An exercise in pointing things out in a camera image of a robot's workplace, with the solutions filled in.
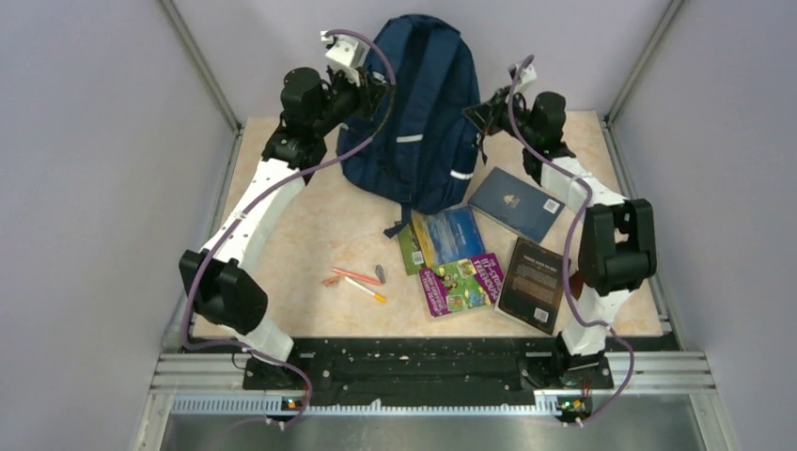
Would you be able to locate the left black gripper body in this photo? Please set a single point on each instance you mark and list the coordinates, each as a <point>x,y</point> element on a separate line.
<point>346,98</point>

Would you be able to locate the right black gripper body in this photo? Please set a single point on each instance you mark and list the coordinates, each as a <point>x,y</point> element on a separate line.
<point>498,118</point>

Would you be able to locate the dark blue hardcover book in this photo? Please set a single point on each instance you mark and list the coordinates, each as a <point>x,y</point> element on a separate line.
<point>516,205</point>

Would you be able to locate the navy blue backpack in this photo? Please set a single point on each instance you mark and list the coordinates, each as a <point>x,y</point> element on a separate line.
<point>424,149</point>

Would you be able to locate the blue green landscape book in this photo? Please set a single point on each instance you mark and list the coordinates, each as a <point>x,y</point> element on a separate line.
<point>432,240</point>

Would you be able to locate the purple treehouse book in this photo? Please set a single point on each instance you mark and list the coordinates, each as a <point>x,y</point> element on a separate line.
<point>462,285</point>

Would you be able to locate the black paperback book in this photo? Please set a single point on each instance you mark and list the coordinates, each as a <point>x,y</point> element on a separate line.
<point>532,290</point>

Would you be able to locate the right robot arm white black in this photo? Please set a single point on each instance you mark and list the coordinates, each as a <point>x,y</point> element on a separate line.
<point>617,250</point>

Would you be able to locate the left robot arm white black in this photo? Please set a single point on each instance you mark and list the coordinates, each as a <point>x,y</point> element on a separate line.
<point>217,278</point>

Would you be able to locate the grey eraser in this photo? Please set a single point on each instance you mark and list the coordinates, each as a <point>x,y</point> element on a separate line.
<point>379,272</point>

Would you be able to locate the brown leather case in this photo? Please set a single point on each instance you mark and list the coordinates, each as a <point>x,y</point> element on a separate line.
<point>576,283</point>

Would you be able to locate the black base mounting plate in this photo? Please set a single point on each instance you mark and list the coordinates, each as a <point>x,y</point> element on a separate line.
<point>423,372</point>

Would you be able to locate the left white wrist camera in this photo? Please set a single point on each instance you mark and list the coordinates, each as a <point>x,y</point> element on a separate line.
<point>343,57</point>

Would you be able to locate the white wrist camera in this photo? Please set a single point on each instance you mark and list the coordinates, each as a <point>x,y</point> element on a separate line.
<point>343,57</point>
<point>523,76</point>

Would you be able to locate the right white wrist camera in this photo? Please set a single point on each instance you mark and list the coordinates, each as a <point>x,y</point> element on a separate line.
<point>523,76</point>

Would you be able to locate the aluminium frame rail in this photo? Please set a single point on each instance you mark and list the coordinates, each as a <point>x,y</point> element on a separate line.
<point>197,402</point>

